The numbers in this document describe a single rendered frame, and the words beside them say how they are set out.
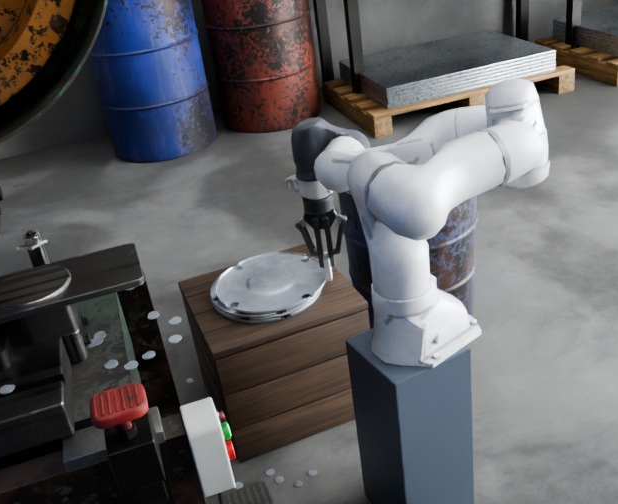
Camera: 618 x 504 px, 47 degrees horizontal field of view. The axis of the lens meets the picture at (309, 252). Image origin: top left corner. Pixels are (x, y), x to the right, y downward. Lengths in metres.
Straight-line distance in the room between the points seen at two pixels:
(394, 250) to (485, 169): 0.21
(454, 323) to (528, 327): 0.86
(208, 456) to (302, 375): 0.74
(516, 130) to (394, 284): 0.35
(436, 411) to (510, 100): 0.62
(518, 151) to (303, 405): 0.88
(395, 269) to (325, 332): 0.51
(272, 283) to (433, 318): 0.58
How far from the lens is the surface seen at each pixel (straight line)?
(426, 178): 1.22
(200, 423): 1.08
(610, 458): 1.90
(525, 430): 1.94
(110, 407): 0.94
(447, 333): 1.43
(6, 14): 1.47
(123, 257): 1.24
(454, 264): 2.13
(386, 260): 1.30
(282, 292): 1.81
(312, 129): 1.63
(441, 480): 1.61
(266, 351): 1.73
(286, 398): 1.84
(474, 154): 1.30
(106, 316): 1.36
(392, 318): 1.36
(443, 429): 1.52
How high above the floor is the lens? 1.32
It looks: 29 degrees down
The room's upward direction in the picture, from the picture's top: 8 degrees counter-clockwise
